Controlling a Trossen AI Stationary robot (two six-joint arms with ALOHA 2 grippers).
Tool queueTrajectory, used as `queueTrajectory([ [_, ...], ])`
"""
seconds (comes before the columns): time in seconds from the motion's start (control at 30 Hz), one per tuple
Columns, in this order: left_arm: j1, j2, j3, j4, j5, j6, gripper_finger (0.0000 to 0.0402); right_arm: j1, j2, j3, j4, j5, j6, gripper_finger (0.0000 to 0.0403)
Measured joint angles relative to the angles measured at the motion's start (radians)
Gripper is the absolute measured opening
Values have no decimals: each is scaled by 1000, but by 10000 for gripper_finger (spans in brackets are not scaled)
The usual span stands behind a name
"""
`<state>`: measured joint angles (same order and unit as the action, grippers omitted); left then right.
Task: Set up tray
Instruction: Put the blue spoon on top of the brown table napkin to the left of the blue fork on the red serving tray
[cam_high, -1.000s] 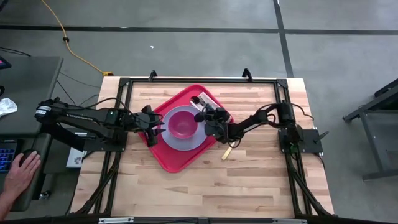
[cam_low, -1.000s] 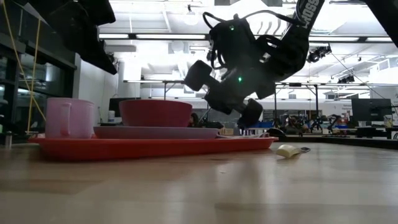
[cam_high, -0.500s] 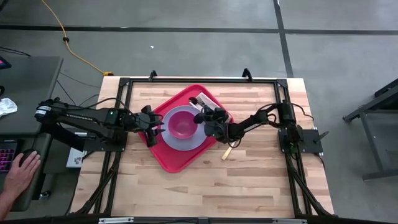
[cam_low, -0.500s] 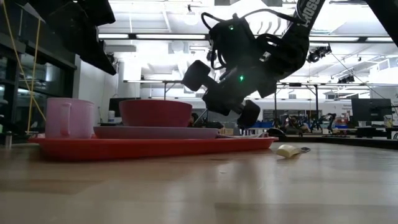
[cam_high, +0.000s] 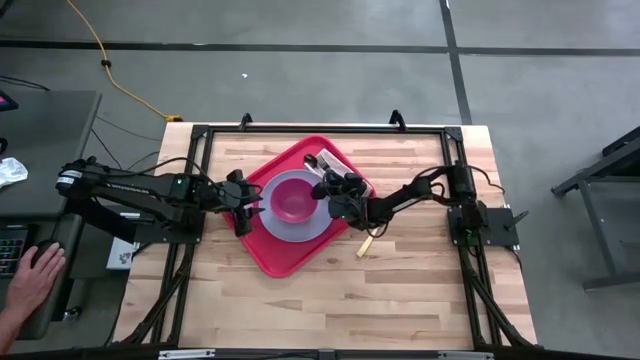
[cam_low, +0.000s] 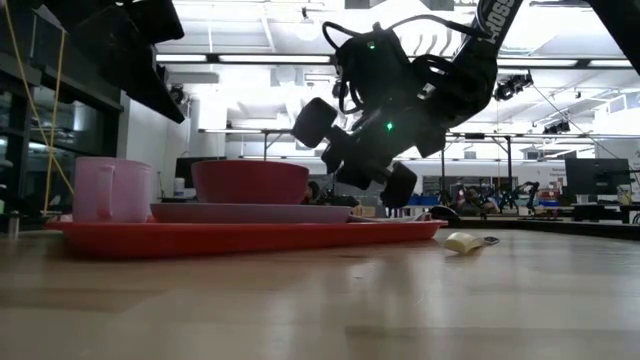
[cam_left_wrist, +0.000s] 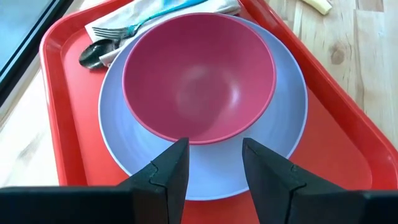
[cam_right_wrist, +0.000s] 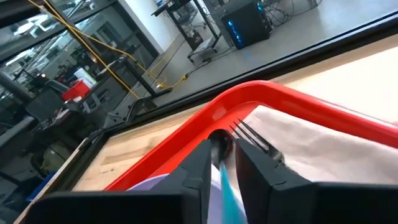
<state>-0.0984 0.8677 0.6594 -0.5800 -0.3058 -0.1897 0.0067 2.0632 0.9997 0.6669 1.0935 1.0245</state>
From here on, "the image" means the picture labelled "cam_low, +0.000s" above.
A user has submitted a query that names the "silver metal cylinder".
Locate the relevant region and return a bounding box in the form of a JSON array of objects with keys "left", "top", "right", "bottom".
[{"left": 4, "top": 208, "right": 21, "bottom": 240}]

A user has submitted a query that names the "black workstation frame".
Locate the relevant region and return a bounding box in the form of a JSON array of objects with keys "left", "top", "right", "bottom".
[
  {"left": 259, "top": 128, "right": 301, "bottom": 162},
  {"left": 438, "top": 132, "right": 515, "bottom": 194}
]

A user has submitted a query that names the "red plastic bowl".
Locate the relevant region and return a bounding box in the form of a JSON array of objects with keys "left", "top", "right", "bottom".
[{"left": 190, "top": 159, "right": 311, "bottom": 205}]

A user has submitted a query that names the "long linear ceiling light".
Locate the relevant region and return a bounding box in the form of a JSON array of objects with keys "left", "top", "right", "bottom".
[{"left": 154, "top": 52, "right": 640, "bottom": 70}]

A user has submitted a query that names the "lavender plastic plate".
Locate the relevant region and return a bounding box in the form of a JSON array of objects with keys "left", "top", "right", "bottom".
[{"left": 149, "top": 201, "right": 354, "bottom": 225}]

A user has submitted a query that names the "black computer monitor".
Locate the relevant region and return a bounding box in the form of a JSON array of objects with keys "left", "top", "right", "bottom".
[
  {"left": 174, "top": 155, "right": 196, "bottom": 190},
  {"left": 564, "top": 157, "right": 632, "bottom": 197}
]

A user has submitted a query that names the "pink plastic mug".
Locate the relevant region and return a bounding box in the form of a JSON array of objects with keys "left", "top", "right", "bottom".
[{"left": 72, "top": 156, "right": 154, "bottom": 225}]

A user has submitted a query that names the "red plastic tray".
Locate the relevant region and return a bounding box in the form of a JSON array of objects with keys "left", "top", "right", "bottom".
[{"left": 43, "top": 218, "right": 450, "bottom": 261}]

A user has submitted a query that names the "blue storage bin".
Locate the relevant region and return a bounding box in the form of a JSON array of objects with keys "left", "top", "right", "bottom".
[{"left": 405, "top": 195, "right": 441, "bottom": 208}]

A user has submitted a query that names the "person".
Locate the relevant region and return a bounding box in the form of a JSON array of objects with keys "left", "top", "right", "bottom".
[
  {"left": 302, "top": 180, "right": 322, "bottom": 205},
  {"left": 457, "top": 186, "right": 486, "bottom": 217}
]

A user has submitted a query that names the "yellow hanging cord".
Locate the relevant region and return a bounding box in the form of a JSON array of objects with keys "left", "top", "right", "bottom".
[
  {"left": 42, "top": 29, "right": 67, "bottom": 215},
  {"left": 2, "top": 0, "right": 75, "bottom": 195}
]

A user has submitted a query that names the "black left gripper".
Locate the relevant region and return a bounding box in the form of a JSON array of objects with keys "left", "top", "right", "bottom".
[{"left": 69, "top": 0, "right": 186, "bottom": 125}]

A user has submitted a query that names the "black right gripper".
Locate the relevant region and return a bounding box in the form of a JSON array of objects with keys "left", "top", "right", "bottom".
[{"left": 292, "top": 97, "right": 446, "bottom": 209}]

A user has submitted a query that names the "knife with cream handle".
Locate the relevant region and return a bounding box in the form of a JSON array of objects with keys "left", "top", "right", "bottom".
[{"left": 443, "top": 231, "right": 501, "bottom": 256}]

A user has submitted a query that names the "black ceiling spotlight cluster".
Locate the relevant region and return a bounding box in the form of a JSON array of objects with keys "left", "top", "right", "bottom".
[
  {"left": 542, "top": 120, "right": 572, "bottom": 136},
  {"left": 492, "top": 72, "right": 534, "bottom": 103}
]

